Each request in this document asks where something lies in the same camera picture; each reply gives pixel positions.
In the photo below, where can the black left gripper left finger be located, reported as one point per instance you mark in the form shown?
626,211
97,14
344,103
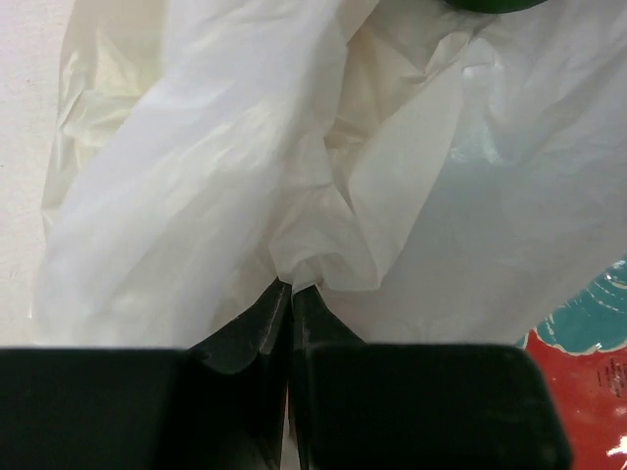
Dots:
217,405

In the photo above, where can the red and teal plate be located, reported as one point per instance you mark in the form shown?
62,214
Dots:
581,351

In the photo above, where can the dark green fake avocado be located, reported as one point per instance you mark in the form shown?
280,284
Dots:
494,6

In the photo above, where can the white translucent plastic bag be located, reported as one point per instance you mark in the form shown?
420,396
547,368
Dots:
438,175

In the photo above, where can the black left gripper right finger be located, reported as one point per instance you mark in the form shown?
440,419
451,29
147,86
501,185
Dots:
360,405

